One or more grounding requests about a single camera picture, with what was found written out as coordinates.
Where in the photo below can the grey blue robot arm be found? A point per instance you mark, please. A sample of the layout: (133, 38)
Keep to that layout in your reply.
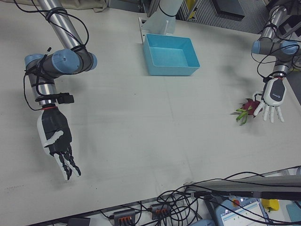
(63, 62)
(265, 47)

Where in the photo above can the teach pendant with screen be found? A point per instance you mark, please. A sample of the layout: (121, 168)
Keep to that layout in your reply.
(242, 212)

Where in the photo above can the aluminium profile bar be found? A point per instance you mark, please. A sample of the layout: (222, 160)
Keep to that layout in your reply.
(247, 186)

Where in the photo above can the yellow plastic object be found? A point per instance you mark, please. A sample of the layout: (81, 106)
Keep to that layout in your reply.
(270, 204)

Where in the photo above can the grey box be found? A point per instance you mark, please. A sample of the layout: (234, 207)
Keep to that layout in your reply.
(294, 212)

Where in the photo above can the black box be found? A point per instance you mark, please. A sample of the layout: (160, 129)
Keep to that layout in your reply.
(78, 222)

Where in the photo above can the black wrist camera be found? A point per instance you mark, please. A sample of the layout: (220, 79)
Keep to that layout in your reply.
(65, 99)

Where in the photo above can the grey ribbed panel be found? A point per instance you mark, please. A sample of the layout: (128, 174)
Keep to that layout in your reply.
(211, 21)

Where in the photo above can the beige cloth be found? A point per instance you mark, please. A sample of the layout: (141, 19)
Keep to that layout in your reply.
(94, 5)

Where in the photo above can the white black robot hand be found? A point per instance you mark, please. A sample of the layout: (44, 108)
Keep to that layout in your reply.
(274, 93)

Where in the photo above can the black flat panel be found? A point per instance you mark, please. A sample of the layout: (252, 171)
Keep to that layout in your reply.
(230, 8)

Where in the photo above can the light blue plastic bin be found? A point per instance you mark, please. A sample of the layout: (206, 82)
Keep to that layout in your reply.
(169, 70)

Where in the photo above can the grey hub with orange ports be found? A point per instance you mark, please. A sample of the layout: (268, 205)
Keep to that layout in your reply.
(161, 209)
(124, 215)

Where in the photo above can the pink dragon fruit green leaves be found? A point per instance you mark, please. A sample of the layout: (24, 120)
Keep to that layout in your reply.
(249, 106)

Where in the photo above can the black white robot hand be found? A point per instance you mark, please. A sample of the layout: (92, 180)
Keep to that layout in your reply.
(54, 124)

